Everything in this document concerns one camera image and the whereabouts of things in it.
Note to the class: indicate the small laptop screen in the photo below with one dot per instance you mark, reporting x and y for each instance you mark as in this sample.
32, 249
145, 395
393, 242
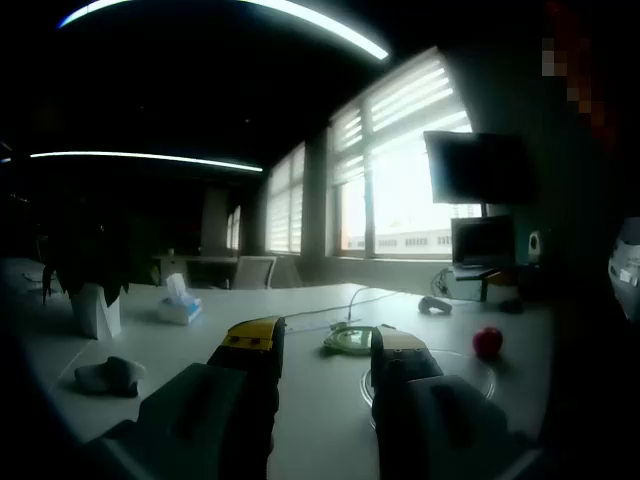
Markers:
482, 242

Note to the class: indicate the narrow window with blinds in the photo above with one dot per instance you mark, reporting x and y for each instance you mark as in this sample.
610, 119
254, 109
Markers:
286, 200

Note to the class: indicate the background desk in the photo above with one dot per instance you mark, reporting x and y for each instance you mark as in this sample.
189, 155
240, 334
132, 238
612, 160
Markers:
195, 265

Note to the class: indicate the green container lid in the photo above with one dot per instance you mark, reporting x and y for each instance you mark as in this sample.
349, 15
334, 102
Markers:
347, 341

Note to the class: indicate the black monitor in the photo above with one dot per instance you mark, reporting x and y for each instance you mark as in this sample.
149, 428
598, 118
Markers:
480, 167

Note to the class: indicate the blue and white tissue box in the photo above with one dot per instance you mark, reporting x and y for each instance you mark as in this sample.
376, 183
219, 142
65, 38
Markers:
179, 305

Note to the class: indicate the large window with blinds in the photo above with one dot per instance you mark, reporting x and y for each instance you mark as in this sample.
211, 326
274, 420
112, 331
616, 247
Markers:
400, 165

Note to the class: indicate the grey office chair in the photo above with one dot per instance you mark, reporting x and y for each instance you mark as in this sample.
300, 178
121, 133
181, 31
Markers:
252, 272

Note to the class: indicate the grey computer mouse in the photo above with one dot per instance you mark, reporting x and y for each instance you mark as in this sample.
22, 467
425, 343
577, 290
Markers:
435, 305

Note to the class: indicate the small white speaker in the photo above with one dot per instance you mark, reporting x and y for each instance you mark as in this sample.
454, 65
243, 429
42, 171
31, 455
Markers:
535, 245

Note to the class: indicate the white worn device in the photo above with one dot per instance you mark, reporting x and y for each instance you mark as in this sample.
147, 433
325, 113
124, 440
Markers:
626, 265

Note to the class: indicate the grey cloth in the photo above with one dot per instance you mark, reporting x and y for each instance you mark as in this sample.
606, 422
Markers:
107, 376

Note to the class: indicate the long ceiling light strip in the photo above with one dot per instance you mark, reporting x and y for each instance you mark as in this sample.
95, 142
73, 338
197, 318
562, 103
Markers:
280, 15

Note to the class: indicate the potted plant in white pot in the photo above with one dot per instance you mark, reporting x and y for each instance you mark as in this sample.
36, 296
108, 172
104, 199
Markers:
92, 270

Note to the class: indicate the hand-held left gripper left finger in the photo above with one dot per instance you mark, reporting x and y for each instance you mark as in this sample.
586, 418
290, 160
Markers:
210, 400

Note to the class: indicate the white tabletop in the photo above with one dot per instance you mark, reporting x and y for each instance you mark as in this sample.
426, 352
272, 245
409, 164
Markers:
320, 400

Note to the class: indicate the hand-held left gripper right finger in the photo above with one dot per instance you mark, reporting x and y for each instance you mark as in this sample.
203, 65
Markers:
440, 410

